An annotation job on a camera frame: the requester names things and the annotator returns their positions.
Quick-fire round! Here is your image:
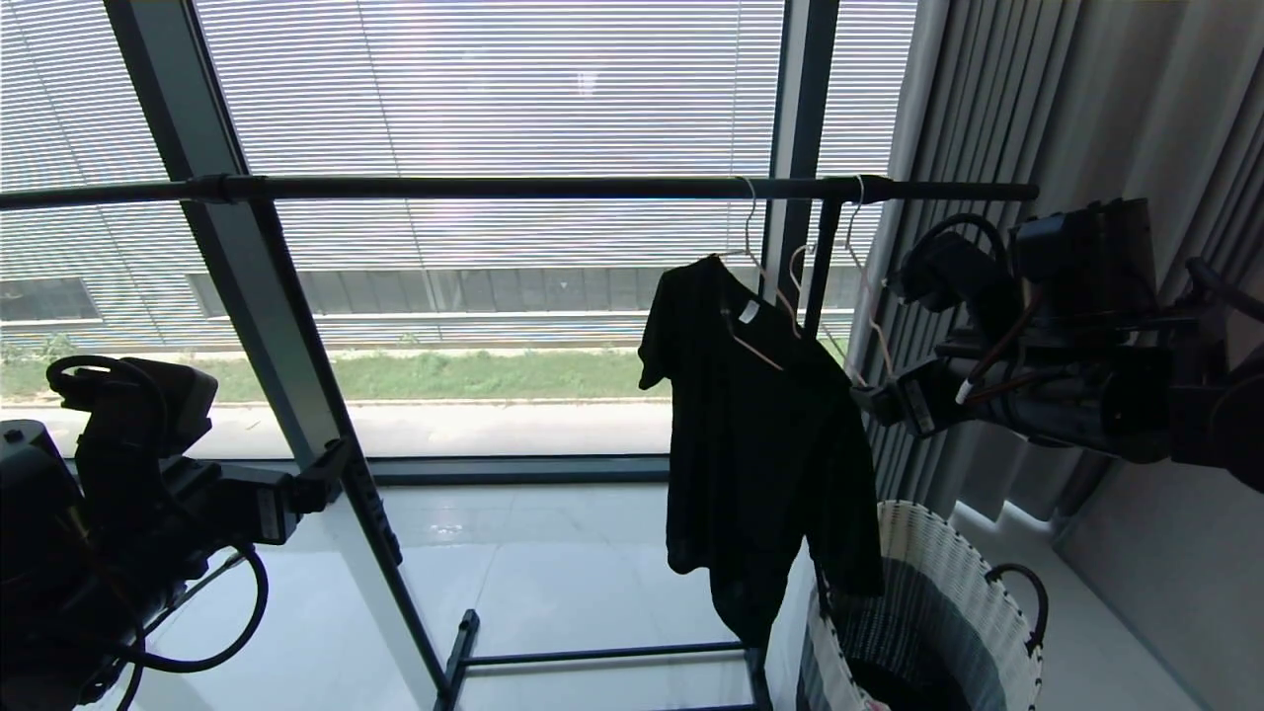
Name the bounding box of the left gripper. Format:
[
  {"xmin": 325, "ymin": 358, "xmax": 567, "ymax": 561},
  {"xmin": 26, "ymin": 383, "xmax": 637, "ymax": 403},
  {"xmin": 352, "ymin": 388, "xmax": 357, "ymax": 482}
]
[{"xmin": 161, "ymin": 439, "xmax": 354, "ymax": 566}]

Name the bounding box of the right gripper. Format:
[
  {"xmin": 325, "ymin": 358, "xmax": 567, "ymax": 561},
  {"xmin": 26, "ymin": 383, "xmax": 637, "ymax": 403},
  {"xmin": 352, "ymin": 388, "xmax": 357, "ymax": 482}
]
[{"xmin": 850, "ymin": 341, "xmax": 1178, "ymax": 464}]

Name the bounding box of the black short-sleeved shirt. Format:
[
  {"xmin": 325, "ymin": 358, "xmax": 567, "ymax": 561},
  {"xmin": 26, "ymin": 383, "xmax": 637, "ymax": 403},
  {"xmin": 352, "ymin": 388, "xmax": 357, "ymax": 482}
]
[{"xmin": 636, "ymin": 254, "xmax": 888, "ymax": 649}]

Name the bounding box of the pink clothes hanger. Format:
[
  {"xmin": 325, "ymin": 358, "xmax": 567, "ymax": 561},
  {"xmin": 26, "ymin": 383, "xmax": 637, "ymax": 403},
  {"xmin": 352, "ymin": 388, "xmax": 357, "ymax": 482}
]
[
  {"xmin": 787, "ymin": 176, "xmax": 897, "ymax": 388},
  {"xmin": 716, "ymin": 177, "xmax": 805, "ymax": 374}
]

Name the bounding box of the white laundry basket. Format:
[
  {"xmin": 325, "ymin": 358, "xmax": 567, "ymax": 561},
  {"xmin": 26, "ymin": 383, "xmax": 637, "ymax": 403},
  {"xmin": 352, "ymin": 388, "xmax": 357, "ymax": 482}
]
[{"xmin": 794, "ymin": 499, "xmax": 1051, "ymax": 711}]

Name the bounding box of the black clothes rack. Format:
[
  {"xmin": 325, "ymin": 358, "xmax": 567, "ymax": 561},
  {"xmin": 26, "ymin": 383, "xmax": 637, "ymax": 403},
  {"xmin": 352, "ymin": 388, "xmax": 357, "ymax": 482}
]
[{"xmin": 0, "ymin": 173, "xmax": 1041, "ymax": 711}]

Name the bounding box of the grey curtain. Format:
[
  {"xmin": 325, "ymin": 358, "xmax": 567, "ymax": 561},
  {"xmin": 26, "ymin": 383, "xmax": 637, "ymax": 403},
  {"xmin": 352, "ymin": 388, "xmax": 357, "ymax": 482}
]
[{"xmin": 847, "ymin": 0, "xmax": 1264, "ymax": 526}]

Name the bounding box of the window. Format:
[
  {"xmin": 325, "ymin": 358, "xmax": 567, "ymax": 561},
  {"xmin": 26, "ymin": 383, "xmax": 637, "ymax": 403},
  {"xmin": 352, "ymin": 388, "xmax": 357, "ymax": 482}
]
[{"xmin": 0, "ymin": 0, "xmax": 921, "ymax": 487}]

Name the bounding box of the black cable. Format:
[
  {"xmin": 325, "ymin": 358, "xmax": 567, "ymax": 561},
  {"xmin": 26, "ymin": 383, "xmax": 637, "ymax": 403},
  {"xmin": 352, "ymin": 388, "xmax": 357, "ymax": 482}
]
[
  {"xmin": 903, "ymin": 211, "xmax": 1019, "ymax": 297},
  {"xmin": 107, "ymin": 541, "xmax": 272, "ymax": 711},
  {"xmin": 44, "ymin": 354, "xmax": 171, "ymax": 437}
]

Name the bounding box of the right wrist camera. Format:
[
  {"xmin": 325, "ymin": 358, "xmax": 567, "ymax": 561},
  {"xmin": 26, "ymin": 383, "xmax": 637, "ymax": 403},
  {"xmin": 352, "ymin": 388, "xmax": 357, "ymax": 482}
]
[{"xmin": 891, "ymin": 228, "xmax": 1029, "ymax": 349}]

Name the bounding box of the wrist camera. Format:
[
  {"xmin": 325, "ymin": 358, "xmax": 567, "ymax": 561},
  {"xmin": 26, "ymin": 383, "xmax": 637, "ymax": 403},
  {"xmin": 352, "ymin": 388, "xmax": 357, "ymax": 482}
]
[
  {"xmin": 73, "ymin": 357, "xmax": 221, "ymax": 487},
  {"xmin": 891, "ymin": 228, "xmax": 1029, "ymax": 349}
]

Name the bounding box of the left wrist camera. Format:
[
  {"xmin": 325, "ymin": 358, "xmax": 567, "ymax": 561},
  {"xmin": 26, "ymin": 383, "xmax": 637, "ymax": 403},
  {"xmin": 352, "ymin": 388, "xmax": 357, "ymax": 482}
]
[{"xmin": 73, "ymin": 357, "xmax": 221, "ymax": 487}]

